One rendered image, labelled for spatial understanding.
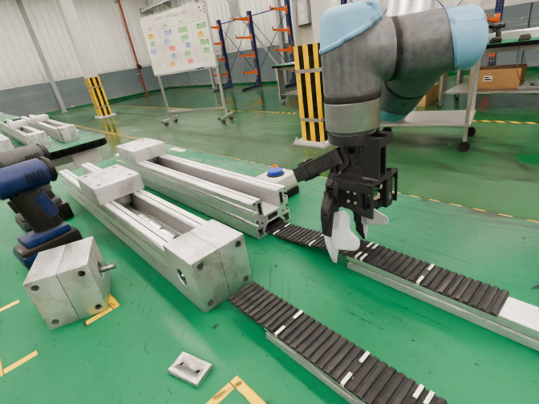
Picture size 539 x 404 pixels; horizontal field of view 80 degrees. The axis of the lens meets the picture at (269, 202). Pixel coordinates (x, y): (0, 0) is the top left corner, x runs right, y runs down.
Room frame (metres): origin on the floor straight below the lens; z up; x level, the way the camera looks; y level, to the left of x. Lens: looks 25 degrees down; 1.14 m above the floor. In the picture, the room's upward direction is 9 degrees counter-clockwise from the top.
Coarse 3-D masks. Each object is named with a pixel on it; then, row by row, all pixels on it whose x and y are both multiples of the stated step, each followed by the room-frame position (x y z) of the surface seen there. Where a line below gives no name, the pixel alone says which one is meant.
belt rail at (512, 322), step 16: (368, 272) 0.41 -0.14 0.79; (384, 272) 0.39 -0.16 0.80; (400, 288) 0.37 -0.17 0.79; (416, 288) 0.35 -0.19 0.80; (432, 304) 0.33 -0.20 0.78; (448, 304) 0.32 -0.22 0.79; (512, 304) 0.28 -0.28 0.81; (528, 304) 0.28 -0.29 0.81; (480, 320) 0.29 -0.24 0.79; (496, 320) 0.27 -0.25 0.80; (512, 320) 0.26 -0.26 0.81; (528, 320) 0.26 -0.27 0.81; (512, 336) 0.26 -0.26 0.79; (528, 336) 0.25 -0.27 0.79
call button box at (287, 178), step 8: (256, 176) 0.79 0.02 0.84; (264, 176) 0.78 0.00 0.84; (272, 176) 0.76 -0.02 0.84; (280, 176) 0.76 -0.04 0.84; (288, 176) 0.76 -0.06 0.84; (280, 184) 0.74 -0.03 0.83; (288, 184) 0.75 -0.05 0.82; (296, 184) 0.77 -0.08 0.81; (288, 192) 0.75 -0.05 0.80; (296, 192) 0.77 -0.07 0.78
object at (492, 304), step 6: (492, 288) 0.31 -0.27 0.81; (498, 288) 0.31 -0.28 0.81; (492, 294) 0.30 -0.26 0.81; (498, 294) 0.30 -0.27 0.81; (504, 294) 0.30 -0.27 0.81; (486, 300) 0.29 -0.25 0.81; (492, 300) 0.29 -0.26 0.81; (498, 300) 0.29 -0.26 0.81; (504, 300) 0.29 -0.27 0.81; (480, 306) 0.29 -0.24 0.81; (486, 306) 0.28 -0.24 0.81; (492, 306) 0.28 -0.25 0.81; (498, 306) 0.28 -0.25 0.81; (486, 312) 0.28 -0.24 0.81; (492, 312) 0.27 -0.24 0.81; (498, 312) 0.27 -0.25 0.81
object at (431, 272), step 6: (432, 264) 0.37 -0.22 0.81; (426, 270) 0.36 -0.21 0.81; (432, 270) 0.36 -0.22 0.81; (438, 270) 0.36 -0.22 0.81; (420, 276) 0.35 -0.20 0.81; (426, 276) 0.35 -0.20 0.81; (432, 276) 0.35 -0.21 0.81; (438, 276) 0.35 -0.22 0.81; (414, 282) 0.35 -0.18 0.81; (420, 282) 0.34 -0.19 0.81; (426, 282) 0.34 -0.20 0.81; (432, 282) 0.34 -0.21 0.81; (426, 288) 0.33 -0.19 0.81
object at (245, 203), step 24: (144, 168) 0.99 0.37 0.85; (168, 168) 0.90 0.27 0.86; (192, 168) 0.90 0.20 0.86; (216, 168) 0.83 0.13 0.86; (168, 192) 0.88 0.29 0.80; (192, 192) 0.76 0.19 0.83; (216, 192) 0.67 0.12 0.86; (240, 192) 0.64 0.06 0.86; (264, 192) 0.66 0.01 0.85; (216, 216) 0.69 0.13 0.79; (240, 216) 0.61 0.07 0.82; (264, 216) 0.59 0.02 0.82; (288, 216) 0.64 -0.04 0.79
